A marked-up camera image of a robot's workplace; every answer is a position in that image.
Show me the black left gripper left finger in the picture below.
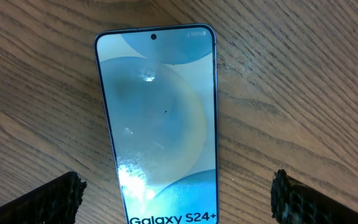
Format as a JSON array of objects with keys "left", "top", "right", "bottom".
[{"left": 0, "top": 171, "right": 87, "bottom": 224}]

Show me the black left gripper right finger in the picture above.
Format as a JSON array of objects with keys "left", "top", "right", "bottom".
[{"left": 270, "top": 169, "right": 358, "bottom": 224}]

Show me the blue Samsung Galaxy smartphone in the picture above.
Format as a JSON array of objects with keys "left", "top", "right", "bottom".
[{"left": 94, "top": 23, "right": 219, "bottom": 224}]

